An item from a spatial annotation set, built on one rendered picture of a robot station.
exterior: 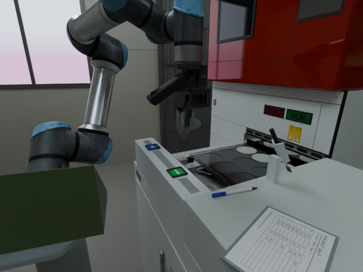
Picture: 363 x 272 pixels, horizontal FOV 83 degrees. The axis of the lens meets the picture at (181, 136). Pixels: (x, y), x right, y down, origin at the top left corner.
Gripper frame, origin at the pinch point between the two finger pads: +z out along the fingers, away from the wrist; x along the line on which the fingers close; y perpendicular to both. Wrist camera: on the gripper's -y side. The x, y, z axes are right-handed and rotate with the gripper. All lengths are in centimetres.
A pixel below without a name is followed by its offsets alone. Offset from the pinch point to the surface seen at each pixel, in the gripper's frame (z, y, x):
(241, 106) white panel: 2, 59, 40
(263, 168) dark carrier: 20.9, 40.0, 3.2
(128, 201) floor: 110, 4, 134
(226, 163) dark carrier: 20.8, 28.5, 13.3
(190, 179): 14.7, 2.8, -1.1
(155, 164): 14.7, -3.7, 14.5
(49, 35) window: -54, -47, 233
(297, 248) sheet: 14.0, 8.3, -33.7
